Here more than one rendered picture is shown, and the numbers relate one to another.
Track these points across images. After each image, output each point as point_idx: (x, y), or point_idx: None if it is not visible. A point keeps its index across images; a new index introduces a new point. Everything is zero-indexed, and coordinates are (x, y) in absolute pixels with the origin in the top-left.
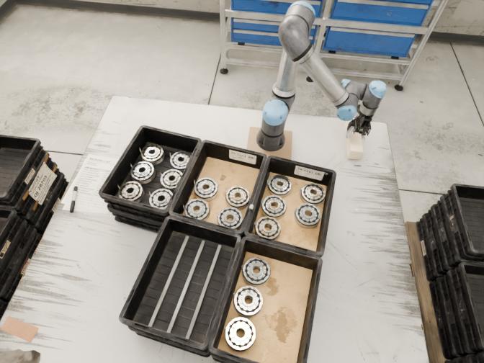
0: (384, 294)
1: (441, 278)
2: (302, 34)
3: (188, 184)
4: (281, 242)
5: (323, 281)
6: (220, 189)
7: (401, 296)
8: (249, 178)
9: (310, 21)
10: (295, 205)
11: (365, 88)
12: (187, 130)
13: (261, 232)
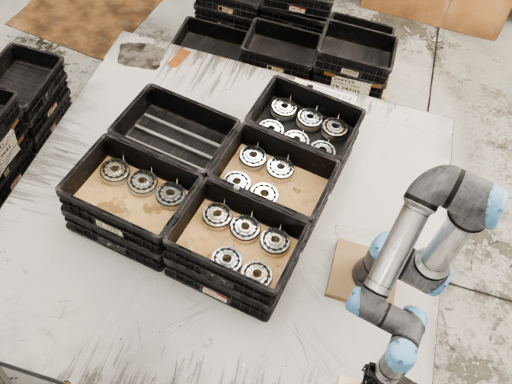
0: (119, 353)
1: None
2: (430, 184)
3: (281, 146)
4: (187, 206)
5: (154, 287)
6: (280, 185)
7: (110, 373)
8: None
9: (465, 204)
10: (244, 256)
11: (402, 335)
12: (395, 187)
13: (211, 206)
